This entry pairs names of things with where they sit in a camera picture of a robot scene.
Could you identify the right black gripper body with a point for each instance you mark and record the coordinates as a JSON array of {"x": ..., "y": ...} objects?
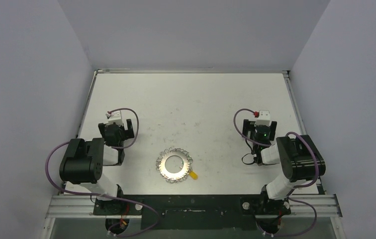
[{"x": 246, "y": 126}]

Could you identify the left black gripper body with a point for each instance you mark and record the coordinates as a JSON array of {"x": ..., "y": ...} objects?
[{"x": 126, "y": 134}]

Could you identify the metal disc with key rings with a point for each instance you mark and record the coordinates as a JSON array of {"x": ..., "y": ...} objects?
[{"x": 174, "y": 164}]

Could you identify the key with yellow tag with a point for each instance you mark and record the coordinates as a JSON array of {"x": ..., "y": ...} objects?
[{"x": 193, "y": 175}]

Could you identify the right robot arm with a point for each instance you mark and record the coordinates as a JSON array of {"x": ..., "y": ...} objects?
[{"x": 297, "y": 155}]

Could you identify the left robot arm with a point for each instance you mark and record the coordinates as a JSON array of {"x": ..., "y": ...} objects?
[{"x": 83, "y": 164}]

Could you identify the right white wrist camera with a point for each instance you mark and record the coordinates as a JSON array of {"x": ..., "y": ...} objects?
[{"x": 262, "y": 117}]

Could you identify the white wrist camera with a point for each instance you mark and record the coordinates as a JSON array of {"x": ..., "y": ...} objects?
[
  {"x": 114, "y": 118},
  {"x": 262, "y": 117}
]

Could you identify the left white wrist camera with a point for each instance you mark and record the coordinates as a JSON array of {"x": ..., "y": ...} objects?
[{"x": 114, "y": 118}]

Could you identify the aluminium frame rail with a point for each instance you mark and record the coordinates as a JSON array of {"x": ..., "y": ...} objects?
[{"x": 68, "y": 206}]

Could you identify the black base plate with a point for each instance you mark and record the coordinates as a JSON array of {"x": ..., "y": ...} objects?
[{"x": 196, "y": 212}]

